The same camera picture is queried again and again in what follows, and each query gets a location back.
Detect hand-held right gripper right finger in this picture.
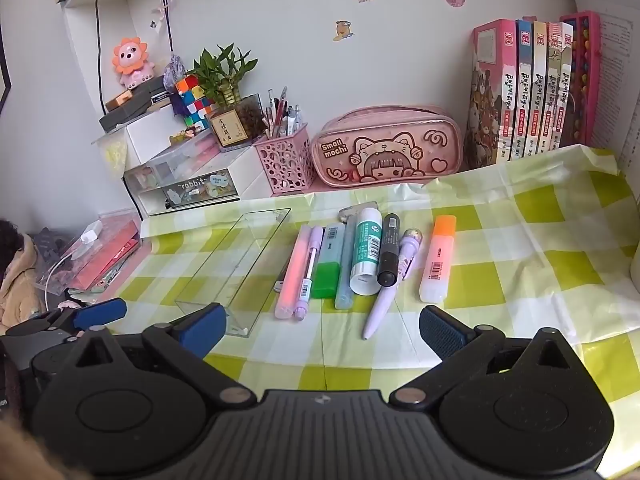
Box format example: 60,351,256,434
390,305,583,409

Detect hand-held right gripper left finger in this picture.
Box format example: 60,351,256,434
65,303,257,409

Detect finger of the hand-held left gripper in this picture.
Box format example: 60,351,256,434
34,297,127,334

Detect purple ball-top pen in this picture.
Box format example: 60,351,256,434
362,227,425,341

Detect orange highlighter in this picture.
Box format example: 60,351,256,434
419,215,458,304

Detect clear plastic tray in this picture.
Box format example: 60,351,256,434
174,207,292,337

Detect black marker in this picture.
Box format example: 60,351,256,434
376,212,402,287

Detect purple mechanical pencil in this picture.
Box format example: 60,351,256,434
292,226,325,322

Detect green white glue stick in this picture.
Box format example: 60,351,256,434
349,207,384,296

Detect pink highlighter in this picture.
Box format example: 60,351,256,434
274,224,313,319

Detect green highlighter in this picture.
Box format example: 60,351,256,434
311,225,346,299

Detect clear plastic folder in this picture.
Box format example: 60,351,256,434
35,215,143,297

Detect red notebook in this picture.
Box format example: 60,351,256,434
75,222,141,286

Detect beige plush jacket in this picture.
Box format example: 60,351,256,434
0,234,51,333

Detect beige fuzzy cloth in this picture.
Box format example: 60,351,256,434
0,422,96,480

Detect dark fuzzy cloth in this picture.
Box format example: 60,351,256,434
0,219,26,256

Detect green checkered tablecloth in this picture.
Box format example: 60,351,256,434
107,144,640,480

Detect clear printed drawer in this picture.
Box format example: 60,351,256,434
161,169,240,209

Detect small clear storage box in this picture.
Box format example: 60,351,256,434
123,162,167,194

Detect white drawer organiser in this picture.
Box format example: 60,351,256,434
135,145,273,217

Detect bag of yellow rubber bands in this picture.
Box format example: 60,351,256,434
97,137,130,171

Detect large clear storage box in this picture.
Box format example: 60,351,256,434
150,134,226,182

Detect pink perforated pen holder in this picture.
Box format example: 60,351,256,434
252,136,316,197

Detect pink cartoon pencil case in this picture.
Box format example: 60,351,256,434
311,105,463,190

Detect white storage box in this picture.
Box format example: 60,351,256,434
125,107,188,157

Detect beige label card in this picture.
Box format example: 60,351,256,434
206,110,249,148

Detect clear glass vase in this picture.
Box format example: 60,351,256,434
204,92,268,153

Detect small brown box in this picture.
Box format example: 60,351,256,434
105,89,135,111

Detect colourful puzzle cube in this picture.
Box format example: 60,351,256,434
175,75,216,128

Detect bunch of pens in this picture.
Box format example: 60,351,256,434
262,86,306,142

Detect black box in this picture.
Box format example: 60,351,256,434
99,76,173,132

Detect lucky bamboo plant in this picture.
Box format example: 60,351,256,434
186,42,258,108

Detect purple tassel charm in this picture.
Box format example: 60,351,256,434
159,0,190,117

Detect pink lion toy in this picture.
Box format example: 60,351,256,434
111,36,157,90

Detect blue spine illustrated book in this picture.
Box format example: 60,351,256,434
510,20,535,161

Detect illustrated paperback book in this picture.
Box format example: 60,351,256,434
522,21,550,157
537,22,563,153
550,22,575,152

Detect pale ribbon bow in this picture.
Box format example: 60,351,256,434
149,0,173,36

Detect printed paper sheets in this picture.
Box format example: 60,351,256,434
572,0,640,196

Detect white charging cable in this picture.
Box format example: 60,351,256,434
42,240,87,311

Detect black picture frame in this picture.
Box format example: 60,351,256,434
0,30,12,111

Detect pink bead counting frame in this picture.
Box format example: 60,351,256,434
559,10,601,148

